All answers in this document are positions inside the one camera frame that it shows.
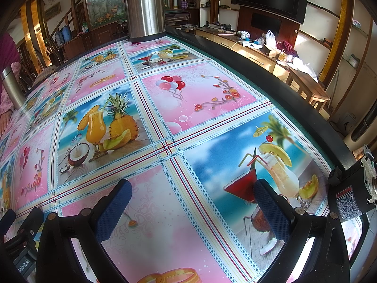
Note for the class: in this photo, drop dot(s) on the large steel thermos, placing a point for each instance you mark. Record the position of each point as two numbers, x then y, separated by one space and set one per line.
144 8

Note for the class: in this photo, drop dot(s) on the white plastic bag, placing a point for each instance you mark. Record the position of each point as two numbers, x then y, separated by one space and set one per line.
270 39

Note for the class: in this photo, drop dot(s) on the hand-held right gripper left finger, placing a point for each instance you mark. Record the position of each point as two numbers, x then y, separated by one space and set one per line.
113 212

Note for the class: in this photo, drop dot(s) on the cardboard box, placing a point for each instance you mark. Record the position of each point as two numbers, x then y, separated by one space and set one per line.
270 51

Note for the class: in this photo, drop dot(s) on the blue water jug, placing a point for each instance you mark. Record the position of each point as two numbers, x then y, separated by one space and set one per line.
66 34

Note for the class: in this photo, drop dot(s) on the white plush toy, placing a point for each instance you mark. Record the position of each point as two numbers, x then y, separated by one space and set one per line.
244 34

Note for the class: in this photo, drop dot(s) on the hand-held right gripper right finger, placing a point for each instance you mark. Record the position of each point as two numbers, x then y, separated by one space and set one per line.
272 212

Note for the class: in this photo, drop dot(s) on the glass bamboo mural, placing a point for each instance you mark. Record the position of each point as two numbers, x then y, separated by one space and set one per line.
103 3

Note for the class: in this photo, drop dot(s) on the small framed picture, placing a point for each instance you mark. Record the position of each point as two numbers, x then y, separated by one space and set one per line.
52 8

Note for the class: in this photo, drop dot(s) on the grey cushion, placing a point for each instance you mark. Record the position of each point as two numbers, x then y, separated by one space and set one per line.
45 75

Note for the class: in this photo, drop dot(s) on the grey wall socket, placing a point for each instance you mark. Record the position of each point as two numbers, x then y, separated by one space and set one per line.
348 122

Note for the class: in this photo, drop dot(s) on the dark red cloth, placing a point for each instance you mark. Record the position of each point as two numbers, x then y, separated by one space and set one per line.
285 47

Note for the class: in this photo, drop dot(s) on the dark wooden cabinet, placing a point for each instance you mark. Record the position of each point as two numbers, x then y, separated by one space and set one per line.
94 38

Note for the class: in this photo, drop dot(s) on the wooden side table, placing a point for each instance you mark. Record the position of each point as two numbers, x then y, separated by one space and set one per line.
309 85

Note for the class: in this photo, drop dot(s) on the person in maroon clothes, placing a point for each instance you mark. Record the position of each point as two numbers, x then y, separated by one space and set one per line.
6 53

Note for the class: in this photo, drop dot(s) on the wooden sideboard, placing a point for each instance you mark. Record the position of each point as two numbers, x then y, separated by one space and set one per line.
229 47

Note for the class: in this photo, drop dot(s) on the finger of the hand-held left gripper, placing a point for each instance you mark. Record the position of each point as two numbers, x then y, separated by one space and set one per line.
29 221
7 222

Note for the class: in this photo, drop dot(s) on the black electric motor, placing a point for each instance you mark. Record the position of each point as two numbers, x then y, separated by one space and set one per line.
350 200

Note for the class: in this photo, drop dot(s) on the printed fruit tablecloth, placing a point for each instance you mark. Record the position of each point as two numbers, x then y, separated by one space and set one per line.
200 115

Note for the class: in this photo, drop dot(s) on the small steel thermos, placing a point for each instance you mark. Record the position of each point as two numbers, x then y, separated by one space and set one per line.
13 88

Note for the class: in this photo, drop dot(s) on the gold pillar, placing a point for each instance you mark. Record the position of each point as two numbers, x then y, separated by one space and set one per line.
338 29
33 35

